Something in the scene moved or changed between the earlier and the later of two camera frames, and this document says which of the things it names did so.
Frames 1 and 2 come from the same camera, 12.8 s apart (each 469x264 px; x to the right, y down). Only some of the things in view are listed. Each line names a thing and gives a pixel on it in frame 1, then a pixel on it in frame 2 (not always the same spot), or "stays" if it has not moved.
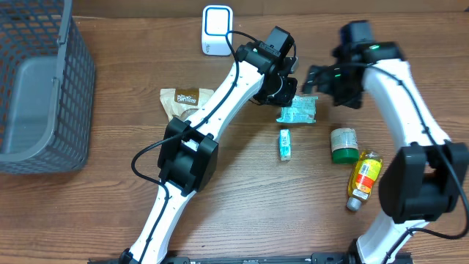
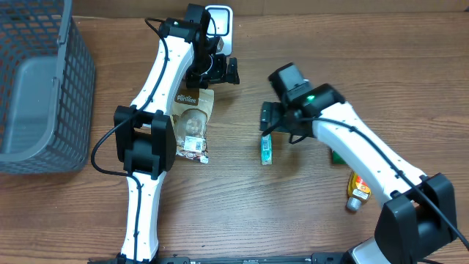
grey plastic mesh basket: [47, 72] stays
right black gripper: [317, 78] → [269, 117]
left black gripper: [284, 101] → [220, 75]
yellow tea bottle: [363, 178] stays
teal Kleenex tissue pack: [285, 144] → [267, 149]
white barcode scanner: [217, 21] stays
